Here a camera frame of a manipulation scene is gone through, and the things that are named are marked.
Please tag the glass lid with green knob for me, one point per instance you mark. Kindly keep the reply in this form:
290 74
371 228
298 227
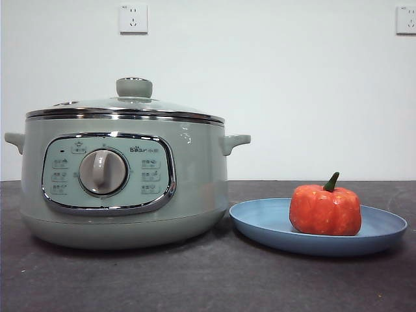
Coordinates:
134 87

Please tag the blue round plate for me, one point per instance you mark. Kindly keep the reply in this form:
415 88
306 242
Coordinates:
260 221

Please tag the white wall socket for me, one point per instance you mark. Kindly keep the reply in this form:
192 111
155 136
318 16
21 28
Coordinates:
133 19
407 20

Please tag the orange pumpkin with green stem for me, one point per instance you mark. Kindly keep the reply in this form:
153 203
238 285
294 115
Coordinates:
325 211

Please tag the pale green electric steamer pot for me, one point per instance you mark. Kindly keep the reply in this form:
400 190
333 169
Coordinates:
195 162

